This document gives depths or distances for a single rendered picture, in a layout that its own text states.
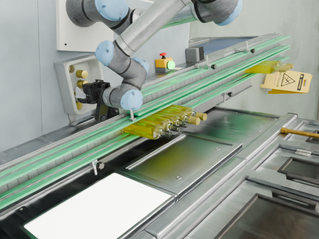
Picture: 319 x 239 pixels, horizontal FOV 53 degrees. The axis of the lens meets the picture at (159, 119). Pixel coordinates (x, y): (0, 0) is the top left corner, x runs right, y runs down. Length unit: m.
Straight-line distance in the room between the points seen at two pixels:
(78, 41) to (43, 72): 0.20
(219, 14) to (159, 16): 0.21
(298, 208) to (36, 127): 1.02
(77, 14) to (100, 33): 0.18
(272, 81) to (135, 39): 3.78
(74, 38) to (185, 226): 0.87
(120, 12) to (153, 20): 0.26
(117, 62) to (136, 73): 0.10
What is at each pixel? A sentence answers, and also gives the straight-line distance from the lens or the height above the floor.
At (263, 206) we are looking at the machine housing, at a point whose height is 1.56.
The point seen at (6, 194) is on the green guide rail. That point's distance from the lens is 1.23.
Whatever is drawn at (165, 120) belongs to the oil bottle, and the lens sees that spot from 1.39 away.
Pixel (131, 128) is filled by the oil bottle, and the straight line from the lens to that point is 1.43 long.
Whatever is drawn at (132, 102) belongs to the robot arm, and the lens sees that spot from 1.11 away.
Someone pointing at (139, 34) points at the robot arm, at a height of 1.21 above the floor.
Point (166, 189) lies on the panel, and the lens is 1.18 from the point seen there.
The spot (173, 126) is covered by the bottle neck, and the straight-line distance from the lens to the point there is 1.36.
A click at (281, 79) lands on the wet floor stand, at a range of 4.71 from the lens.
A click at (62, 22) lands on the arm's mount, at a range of 1.39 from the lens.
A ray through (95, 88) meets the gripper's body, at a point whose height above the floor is 0.95.
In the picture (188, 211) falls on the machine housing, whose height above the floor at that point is 1.39.
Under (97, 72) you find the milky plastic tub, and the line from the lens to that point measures 1.43.
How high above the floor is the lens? 1.96
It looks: 41 degrees down
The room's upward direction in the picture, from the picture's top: 102 degrees clockwise
